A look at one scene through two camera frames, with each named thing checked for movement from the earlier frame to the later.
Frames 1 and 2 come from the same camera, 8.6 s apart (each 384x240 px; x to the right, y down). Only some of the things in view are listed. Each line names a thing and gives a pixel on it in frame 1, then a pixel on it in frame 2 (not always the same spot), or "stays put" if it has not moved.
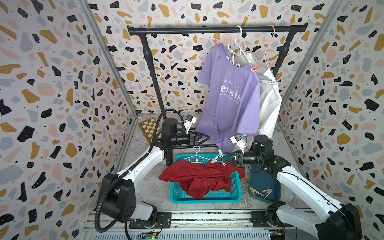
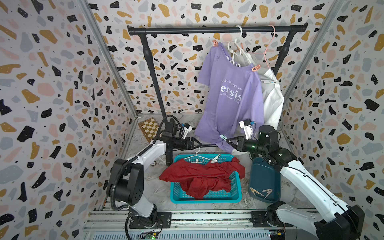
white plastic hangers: [235, 48] stays put
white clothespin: [214, 160] stays put
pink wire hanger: [268, 46] stays put
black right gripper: [239, 154] -> [241, 143]
